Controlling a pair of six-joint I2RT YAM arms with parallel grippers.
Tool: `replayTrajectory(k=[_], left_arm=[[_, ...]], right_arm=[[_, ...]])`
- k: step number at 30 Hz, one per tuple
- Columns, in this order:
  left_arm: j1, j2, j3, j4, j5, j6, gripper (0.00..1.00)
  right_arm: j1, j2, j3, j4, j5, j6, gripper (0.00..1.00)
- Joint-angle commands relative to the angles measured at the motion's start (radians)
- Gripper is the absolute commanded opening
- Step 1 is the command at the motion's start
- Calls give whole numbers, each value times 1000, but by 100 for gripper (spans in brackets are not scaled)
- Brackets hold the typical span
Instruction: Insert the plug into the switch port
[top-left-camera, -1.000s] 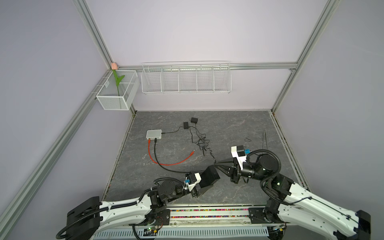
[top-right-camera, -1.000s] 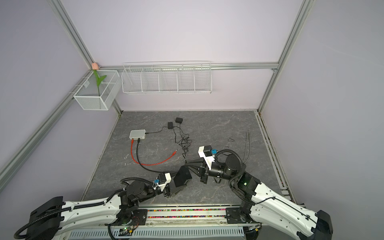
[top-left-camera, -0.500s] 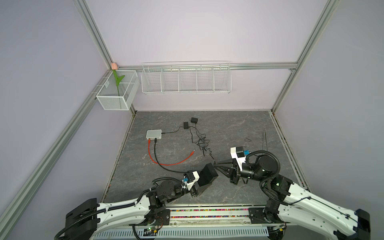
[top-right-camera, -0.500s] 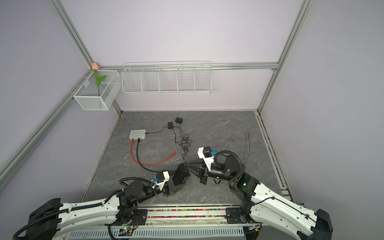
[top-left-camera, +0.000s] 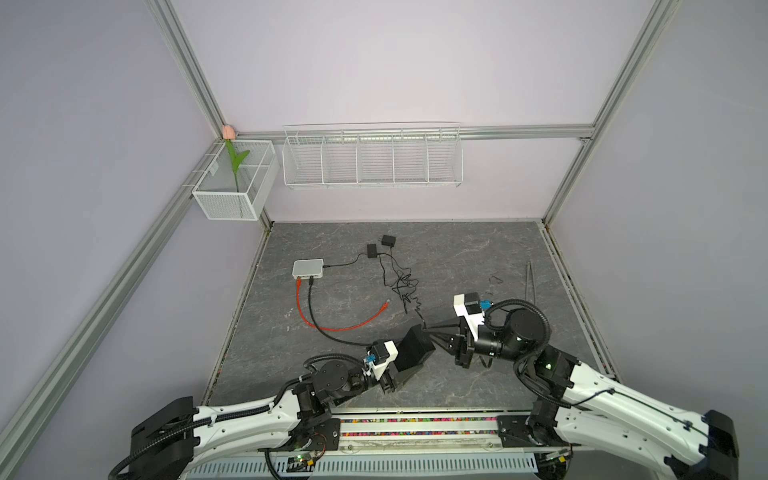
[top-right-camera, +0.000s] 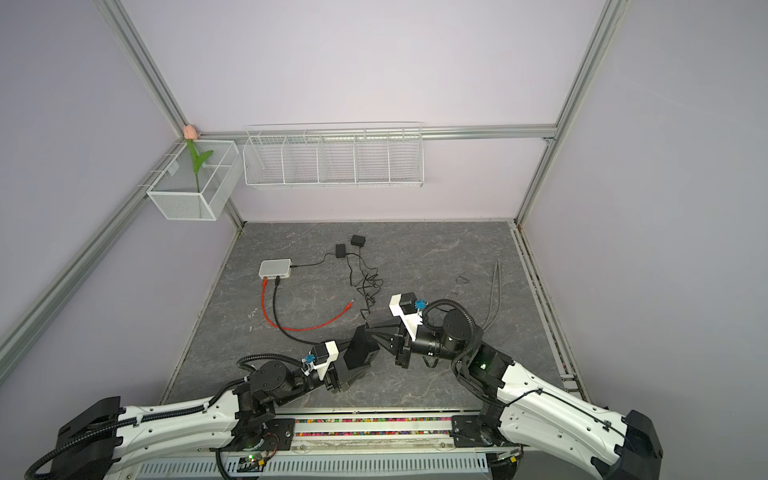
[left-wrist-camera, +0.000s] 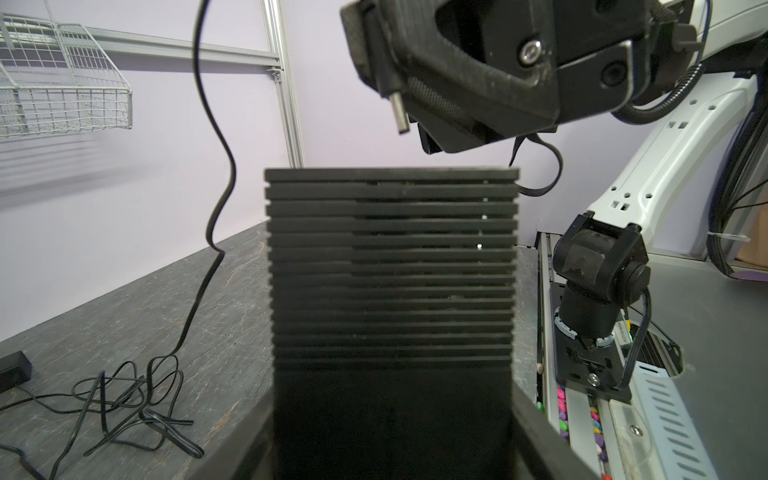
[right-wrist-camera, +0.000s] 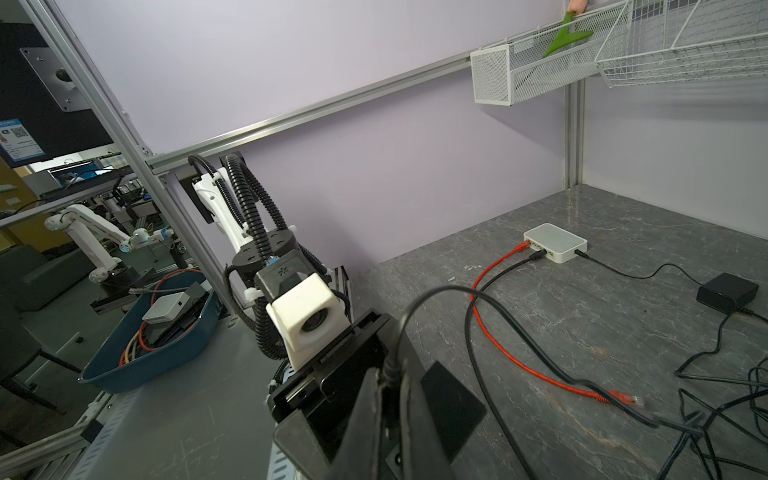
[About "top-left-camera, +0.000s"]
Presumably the red ethernet cable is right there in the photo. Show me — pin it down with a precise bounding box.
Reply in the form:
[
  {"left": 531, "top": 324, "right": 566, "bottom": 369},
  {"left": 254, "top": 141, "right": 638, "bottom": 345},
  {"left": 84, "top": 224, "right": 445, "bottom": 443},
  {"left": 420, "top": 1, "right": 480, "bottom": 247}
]
[{"left": 295, "top": 278, "right": 391, "bottom": 333}]

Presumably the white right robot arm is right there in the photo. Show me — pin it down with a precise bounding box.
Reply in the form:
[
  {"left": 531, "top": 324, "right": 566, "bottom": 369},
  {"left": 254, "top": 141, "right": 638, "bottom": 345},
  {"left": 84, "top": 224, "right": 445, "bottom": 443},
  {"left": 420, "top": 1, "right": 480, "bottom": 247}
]
[{"left": 424, "top": 295, "right": 740, "bottom": 479}]

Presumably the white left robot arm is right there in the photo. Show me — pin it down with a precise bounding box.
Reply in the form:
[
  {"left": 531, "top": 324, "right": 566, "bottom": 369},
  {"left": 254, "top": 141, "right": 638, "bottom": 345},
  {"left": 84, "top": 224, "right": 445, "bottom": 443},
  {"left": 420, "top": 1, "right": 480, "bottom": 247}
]
[{"left": 108, "top": 342, "right": 421, "bottom": 479}]

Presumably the white mesh box basket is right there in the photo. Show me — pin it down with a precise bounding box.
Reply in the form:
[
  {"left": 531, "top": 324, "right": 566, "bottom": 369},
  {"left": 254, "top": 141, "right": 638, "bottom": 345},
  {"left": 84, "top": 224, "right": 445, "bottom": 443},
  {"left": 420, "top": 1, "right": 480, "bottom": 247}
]
[{"left": 192, "top": 140, "right": 280, "bottom": 221}]

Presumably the pink artificial tulip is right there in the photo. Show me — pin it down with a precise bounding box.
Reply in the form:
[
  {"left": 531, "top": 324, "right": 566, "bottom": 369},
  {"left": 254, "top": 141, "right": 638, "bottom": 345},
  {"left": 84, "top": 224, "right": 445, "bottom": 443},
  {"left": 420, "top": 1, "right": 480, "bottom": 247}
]
[{"left": 222, "top": 125, "right": 250, "bottom": 193}]

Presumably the white wire wall basket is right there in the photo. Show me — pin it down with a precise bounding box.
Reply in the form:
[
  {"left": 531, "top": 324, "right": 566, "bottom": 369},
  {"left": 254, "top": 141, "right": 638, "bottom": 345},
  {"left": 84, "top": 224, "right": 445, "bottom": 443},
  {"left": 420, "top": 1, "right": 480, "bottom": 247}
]
[{"left": 282, "top": 122, "right": 464, "bottom": 188}]

